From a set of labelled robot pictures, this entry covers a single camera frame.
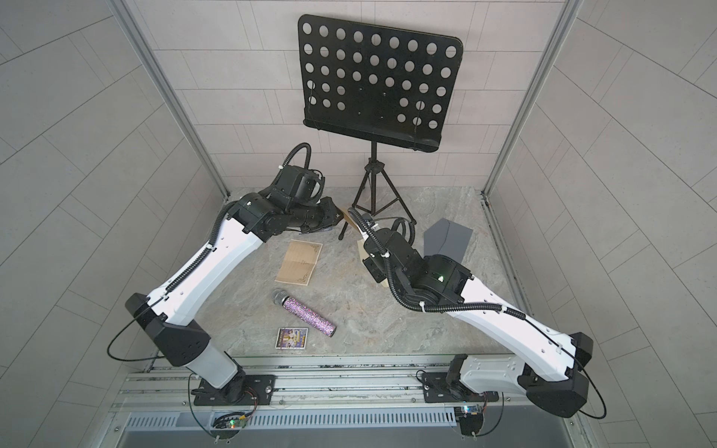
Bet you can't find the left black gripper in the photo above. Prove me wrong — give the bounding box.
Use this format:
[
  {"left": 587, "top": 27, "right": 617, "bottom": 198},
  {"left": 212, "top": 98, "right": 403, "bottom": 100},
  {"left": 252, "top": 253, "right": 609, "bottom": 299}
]
[{"left": 286, "top": 195, "right": 347, "bottom": 233}]

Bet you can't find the small colourful card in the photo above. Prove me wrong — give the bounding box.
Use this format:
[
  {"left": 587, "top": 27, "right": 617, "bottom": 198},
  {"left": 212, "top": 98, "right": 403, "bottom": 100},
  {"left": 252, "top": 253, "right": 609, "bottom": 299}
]
[{"left": 276, "top": 327, "right": 309, "bottom": 350}]

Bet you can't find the black perforated music stand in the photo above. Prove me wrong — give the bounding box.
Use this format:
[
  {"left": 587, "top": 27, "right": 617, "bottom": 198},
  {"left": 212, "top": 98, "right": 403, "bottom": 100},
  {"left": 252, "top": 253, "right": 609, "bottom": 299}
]
[{"left": 297, "top": 13, "right": 465, "bottom": 242}]

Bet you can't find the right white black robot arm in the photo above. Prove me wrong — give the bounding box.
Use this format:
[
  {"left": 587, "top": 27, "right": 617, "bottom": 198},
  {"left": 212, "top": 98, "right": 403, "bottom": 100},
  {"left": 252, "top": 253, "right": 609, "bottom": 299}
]
[{"left": 361, "top": 228, "right": 593, "bottom": 417}]

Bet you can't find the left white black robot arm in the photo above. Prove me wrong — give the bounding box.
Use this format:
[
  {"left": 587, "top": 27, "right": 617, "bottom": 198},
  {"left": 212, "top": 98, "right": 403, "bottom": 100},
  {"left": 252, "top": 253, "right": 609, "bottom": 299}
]
[{"left": 125, "top": 164, "right": 343, "bottom": 404}]

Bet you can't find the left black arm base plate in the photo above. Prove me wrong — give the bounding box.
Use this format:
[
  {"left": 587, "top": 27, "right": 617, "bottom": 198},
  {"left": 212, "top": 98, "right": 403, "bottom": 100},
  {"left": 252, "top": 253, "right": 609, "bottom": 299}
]
[{"left": 190, "top": 374, "right": 277, "bottom": 406}]

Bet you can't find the left small circuit board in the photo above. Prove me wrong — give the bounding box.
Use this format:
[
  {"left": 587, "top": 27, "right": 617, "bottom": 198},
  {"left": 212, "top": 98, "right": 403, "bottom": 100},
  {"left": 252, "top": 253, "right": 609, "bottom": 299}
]
[{"left": 212, "top": 412, "right": 252, "bottom": 430}]

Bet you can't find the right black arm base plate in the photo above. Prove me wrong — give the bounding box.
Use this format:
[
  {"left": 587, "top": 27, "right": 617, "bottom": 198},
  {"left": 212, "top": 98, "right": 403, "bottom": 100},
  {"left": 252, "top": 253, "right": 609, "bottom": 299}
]
[{"left": 416, "top": 370, "right": 500, "bottom": 403}]

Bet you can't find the aluminium mounting rail frame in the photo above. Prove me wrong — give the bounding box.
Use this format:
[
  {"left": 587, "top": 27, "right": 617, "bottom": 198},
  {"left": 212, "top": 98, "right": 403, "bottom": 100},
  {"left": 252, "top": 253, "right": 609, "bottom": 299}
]
[{"left": 108, "top": 352, "right": 581, "bottom": 432}]

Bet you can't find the purple glitter microphone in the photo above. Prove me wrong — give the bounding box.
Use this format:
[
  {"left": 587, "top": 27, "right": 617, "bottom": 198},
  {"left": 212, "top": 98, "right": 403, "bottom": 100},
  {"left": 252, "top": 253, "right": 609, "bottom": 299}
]
[{"left": 272, "top": 289, "right": 336, "bottom": 337}]

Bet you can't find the right small circuit board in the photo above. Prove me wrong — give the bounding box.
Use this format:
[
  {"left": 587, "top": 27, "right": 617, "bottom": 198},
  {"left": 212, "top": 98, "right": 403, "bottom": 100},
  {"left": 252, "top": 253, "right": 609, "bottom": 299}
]
[{"left": 454, "top": 405, "right": 485, "bottom": 438}]

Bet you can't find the small circuit board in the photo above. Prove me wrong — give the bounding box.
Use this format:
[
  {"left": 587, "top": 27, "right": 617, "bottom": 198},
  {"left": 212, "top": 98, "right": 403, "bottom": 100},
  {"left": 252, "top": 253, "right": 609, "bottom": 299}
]
[
  {"left": 212, "top": 412, "right": 252, "bottom": 430},
  {"left": 454, "top": 405, "right": 485, "bottom": 438}
]

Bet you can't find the cream letter paper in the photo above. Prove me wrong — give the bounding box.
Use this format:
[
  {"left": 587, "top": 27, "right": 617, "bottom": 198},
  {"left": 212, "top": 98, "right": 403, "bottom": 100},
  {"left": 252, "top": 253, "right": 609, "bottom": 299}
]
[{"left": 276, "top": 240, "right": 323, "bottom": 287}]

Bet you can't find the dark grey envelope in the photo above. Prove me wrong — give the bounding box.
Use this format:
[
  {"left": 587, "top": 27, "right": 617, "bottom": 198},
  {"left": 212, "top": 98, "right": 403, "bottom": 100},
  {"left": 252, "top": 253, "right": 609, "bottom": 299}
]
[{"left": 423, "top": 218, "right": 474, "bottom": 263}]

